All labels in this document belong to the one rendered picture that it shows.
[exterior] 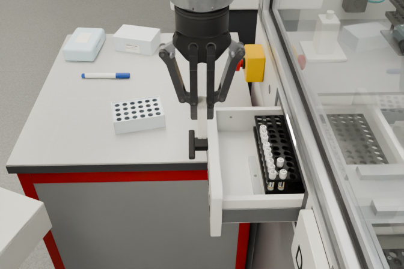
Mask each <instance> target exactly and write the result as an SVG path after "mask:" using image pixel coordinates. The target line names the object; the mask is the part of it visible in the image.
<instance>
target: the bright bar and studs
mask: <svg viewBox="0 0 404 269"><path fill-rule="evenodd" d="M248 163H249V170H250V175H251V182H252V189H253V194H254V195H262V189H261V185H260V179H259V173H258V169H257V162H256V157H255V156H249V157H248Z"/></svg>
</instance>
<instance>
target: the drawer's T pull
mask: <svg viewBox="0 0 404 269"><path fill-rule="evenodd" d="M207 150H208V138H206V139H198V138H195V130H189V159H190V160H194V159H195V151H207Z"/></svg>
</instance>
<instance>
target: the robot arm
mask: <svg viewBox="0 0 404 269"><path fill-rule="evenodd" d="M170 1H171V2H172V3H173V4H174V12H175V26H176V30H175V33H174V34H173V40H171V41H170V42H168V43H167V44H165V43H161V44H160V45H159V57H160V58H161V60H163V62H164V63H165V64H166V65H167V69H168V72H169V74H170V77H171V80H172V83H173V86H174V89H175V91H176V94H177V98H178V100H179V102H180V103H188V104H189V105H190V109H191V120H197V129H198V139H206V138H207V119H213V117H214V106H215V103H217V102H221V103H223V102H225V100H226V98H227V94H228V91H229V89H230V85H231V82H232V80H233V76H234V74H235V71H236V68H237V65H238V63H239V62H240V60H241V59H242V58H243V57H244V56H245V48H244V44H243V43H242V42H238V43H237V42H235V41H234V40H232V39H231V35H230V33H229V31H228V21H229V5H230V4H231V3H232V2H233V1H234V0H170ZM175 48H176V49H177V50H178V51H179V52H180V53H181V54H182V56H183V57H184V58H185V59H186V60H187V61H189V80H190V92H188V91H186V88H185V85H184V83H183V79H182V76H181V74H180V70H179V67H178V64H177V61H176V57H175V55H176V50H175ZM227 48H228V58H227V62H226V64H225V67H224V71H223V74H222V77H221V80H220V83H219V87H218V90H217V91H215V61H216V60H218V59H219V57H220V56H221V55H222V54H223V53H224V52H225V51H226V49H227ZM199 63H206V96H205V95H203V96H198V64H199Z"/></svg>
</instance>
